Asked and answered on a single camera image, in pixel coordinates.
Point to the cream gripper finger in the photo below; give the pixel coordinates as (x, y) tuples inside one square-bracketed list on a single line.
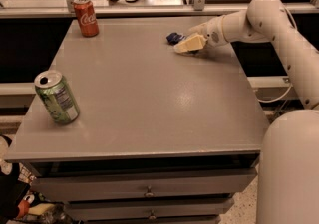
[(193, 42)]

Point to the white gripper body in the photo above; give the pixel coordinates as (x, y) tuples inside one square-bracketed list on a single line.
[(212, 32)]

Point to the blue RXBAR blueberry bar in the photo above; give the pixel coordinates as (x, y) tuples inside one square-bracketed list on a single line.
[(174, 38)]

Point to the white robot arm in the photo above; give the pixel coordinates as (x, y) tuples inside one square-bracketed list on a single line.
[(288, 177)]

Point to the orange Coca-Cola can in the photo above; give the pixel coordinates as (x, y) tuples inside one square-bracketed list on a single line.
[(86, 17)]

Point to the green soda can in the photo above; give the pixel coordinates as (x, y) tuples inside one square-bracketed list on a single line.
[(54, 91)]

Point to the metal top drawer knob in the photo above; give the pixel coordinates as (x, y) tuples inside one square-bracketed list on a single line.
[(149, 193)]

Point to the metal drawer knob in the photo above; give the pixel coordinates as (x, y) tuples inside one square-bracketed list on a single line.
[(149, 193), (152, 216)]

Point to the grey lower drawer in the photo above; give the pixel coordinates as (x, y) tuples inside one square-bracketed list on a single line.
[(142, 208)]

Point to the grey drawer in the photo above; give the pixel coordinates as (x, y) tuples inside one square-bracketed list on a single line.
[(129, 186), (142, 208)]

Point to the metal lower drawer knob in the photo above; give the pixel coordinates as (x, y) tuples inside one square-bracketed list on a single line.
[(152, 216)]

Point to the grey top drawer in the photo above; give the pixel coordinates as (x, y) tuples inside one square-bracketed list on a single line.
[(129, 186)]

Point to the penguin plush toy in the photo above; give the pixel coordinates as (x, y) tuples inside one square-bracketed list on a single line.
[(15, 203)]

